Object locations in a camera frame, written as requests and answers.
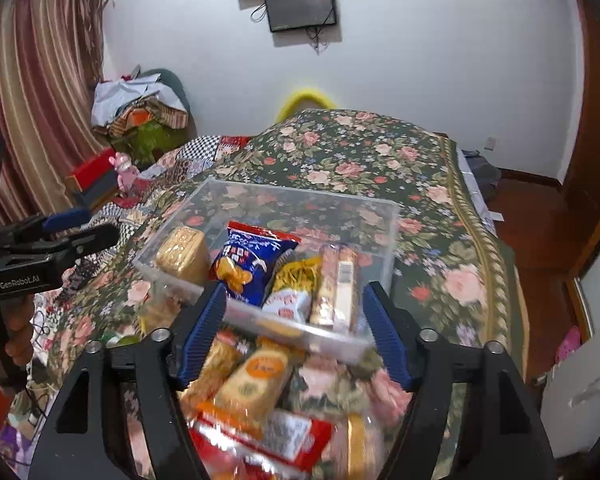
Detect thin black cable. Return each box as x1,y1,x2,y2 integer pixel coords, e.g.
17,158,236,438
24,309,57,422

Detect red and white snack packet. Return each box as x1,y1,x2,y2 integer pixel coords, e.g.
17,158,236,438
190,404,334,477

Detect yellow packet with orange label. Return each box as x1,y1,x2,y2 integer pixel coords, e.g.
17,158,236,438
214,347,293,426

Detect pink slipper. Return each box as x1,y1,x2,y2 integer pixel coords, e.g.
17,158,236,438
555,326,582,364

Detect brown wooden door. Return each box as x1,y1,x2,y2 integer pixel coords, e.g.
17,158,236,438
561,0,600,283

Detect checkered patchwork quilt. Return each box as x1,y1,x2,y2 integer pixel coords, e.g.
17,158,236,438
30,134,253,361

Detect striped red curtain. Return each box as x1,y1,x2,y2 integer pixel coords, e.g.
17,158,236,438
0,0,112,226

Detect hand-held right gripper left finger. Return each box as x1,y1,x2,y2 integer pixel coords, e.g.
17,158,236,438
27,282,228,480

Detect red flat box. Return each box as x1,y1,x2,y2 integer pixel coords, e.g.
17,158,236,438
65,155,119,197

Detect pile of clothes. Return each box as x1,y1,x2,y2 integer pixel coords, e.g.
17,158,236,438
91,67,191,161

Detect golden crinkled snack packet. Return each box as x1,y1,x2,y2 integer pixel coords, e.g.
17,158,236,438
180,337,242,407

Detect person's left hand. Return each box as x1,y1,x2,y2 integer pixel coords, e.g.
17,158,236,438
4,296,36,367

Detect small black wall screen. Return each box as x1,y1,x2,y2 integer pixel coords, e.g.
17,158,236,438
262,0,339,34

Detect blue chip bag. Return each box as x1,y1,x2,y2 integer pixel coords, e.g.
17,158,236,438
210,221,301,308

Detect green fuzzy cloth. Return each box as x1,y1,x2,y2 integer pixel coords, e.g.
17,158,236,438
125,120,175,167

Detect golden clear-wrapped snack packet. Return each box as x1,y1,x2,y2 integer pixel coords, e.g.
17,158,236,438
344,412,382,480

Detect black screen cables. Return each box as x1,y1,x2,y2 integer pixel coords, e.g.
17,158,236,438
306,26,332,55

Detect yellow ring cushion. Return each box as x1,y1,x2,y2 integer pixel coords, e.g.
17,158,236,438
276,87,337,124

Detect yellow and white snack packet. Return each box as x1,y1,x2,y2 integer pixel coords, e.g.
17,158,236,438
262,257,323,323

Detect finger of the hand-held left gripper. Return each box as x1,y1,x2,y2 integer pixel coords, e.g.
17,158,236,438
0,207,93,253
10,224,122,273

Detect long striped biscuit packet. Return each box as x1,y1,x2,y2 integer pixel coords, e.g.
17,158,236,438
307,242,361,333

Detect grey bag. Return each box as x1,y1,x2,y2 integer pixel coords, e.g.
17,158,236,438
457,150,502,202

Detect white cabinet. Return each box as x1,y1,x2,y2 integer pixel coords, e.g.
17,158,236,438
539,255,600,461

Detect gold cracker packet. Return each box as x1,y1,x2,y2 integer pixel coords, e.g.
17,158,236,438
155,226,211,286

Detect clear plastic container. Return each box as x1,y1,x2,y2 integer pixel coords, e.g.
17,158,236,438
132,176,401,366

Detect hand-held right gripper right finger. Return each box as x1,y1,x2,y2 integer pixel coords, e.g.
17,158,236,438
361,281,556,480

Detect pink plush toy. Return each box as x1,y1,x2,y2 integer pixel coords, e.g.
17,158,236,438
108,152,140,194

